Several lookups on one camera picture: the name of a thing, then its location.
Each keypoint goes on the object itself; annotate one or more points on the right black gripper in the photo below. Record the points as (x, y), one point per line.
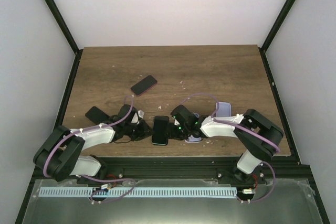
(171, 134)

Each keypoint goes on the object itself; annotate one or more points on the grey metal sheet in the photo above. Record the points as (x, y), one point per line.
(285, 201)

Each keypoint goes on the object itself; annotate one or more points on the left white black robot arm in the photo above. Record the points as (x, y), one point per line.
(60, 155)

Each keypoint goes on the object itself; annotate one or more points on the black frame post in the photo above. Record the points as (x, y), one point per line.
(62, 25)
(285, 10)

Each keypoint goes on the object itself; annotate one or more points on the light blue slotted cable duct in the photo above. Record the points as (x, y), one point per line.
(141, 192)

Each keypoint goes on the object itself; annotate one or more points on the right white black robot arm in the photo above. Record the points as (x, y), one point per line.
(260, 136)

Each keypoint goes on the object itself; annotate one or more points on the right black frame post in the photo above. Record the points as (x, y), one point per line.
(285, 10)

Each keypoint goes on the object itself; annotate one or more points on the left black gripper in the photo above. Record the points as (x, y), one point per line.
(144, 132)

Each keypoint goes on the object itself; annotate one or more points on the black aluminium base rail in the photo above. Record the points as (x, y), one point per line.
(207, 168)

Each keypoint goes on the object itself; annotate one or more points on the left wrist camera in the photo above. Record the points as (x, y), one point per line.
(140, 114)

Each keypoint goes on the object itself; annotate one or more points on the left black frame post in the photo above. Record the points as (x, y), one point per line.
(62, 25)

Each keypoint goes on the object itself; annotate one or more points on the black phone with red edge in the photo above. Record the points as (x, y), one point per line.
(143, 85)

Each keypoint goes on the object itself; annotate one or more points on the lilac phone case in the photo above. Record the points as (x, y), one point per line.
(192, 139)

